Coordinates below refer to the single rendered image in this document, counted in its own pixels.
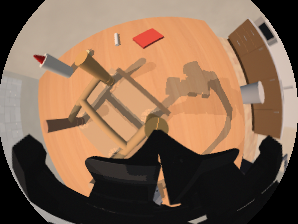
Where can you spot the red flat rectangular pad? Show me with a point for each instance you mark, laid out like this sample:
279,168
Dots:
147,38

